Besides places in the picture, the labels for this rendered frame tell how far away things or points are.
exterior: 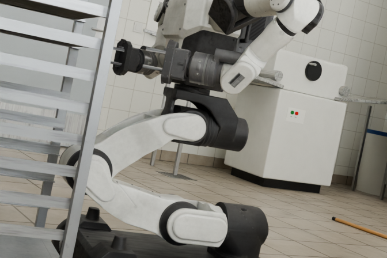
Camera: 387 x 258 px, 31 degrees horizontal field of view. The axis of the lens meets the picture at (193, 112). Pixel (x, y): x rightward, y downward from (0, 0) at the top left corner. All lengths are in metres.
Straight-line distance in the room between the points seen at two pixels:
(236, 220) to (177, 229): 0.22
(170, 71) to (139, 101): 4.34
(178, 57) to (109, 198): 0.49
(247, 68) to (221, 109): 0.41
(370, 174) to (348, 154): 0.50
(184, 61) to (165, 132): 0.31
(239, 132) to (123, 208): 0.45
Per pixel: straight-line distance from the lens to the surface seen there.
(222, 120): 2.21
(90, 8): 1.91
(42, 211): 2.38
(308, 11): 1.80
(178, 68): 1.90
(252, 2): 1.92
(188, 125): 2.15
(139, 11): 6.19
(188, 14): 2.11
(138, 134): 2.13
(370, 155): 7.45
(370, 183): 7.46
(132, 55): 2.41
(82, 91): 6.04
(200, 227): 2.21
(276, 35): 1.79
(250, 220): 2.32
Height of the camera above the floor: 0.71
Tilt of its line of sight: 2 degrees down
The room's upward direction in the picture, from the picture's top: 11 degrees clockwise
